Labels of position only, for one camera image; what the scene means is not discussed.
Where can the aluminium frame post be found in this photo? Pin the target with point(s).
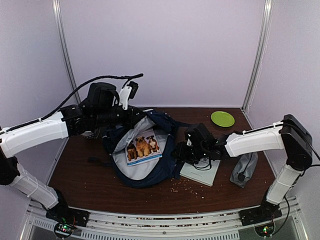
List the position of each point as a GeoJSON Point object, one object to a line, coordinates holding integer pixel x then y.
{"type": "Point", "coordinates": [261, 47]}
{"type": "Point", "coordinates": [63, 43]}

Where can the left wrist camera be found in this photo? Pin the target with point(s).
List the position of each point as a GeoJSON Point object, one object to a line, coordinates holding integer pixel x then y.
{"type": "Point", "coordinates": [127, 92]}

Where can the right aluminium frame post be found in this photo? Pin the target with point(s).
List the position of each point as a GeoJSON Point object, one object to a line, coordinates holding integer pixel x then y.
{"type": "Point", "coordinates": [261, 47]}

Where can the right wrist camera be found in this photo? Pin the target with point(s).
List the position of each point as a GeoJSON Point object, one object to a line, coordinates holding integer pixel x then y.
{"type": "Point", "coordinates": [188, 142]}

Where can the left aluminium frame post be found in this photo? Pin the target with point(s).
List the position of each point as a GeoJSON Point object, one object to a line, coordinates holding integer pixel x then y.
{"type": "Point", "coordinates": [63, 43]}

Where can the grey zip pouch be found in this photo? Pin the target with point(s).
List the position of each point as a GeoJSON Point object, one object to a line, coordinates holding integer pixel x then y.
{"type": "Point", "coordinates": [244, 169]}

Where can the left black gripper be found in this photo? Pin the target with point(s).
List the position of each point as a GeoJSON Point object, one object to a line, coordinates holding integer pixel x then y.
{"type": "Point", "coordinates": [131, 120]}

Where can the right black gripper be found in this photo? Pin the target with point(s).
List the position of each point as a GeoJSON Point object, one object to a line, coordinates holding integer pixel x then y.
{"type": "Point", "coordinates": [181, 153]}

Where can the navy blue backpack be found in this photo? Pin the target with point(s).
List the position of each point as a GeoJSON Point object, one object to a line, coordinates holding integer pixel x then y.
{"type": "Point", "coordinates": [114, 141]}

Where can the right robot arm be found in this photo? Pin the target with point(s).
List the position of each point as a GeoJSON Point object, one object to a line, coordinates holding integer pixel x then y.
{"type": "Point", "coordinates": [287, 134]}

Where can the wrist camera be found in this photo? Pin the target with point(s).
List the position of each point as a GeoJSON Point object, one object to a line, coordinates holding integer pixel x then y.
{"type": "Point", "coordinates": [127, 92]}
{"type": "Point", "coordinates": [188, 142]}

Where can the green plate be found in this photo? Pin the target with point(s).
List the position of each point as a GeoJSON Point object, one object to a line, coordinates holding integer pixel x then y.
{"type": "Point", "coordinates": [222, 119]}

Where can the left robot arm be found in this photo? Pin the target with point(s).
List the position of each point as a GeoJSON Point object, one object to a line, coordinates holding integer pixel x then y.
{"type": "Point", "coordinates": [103, 107]}

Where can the front aluminium rail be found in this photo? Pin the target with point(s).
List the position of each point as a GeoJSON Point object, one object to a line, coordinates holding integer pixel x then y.
{"type": "Point", "coordinates": [218, 225]}

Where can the dog picture book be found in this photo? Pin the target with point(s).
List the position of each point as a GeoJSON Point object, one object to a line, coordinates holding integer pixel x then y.
{"type": "Point", "coordinates": [143, 148]}

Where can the white patterned bowl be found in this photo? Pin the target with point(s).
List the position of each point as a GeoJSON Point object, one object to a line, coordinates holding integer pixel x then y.
{"type": "Point", "coordinates": [91, 135]}

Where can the grey hardcover book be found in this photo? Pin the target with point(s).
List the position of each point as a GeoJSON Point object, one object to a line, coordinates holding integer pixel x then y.
{"type": "Point", "coordinates": [204, 172]}

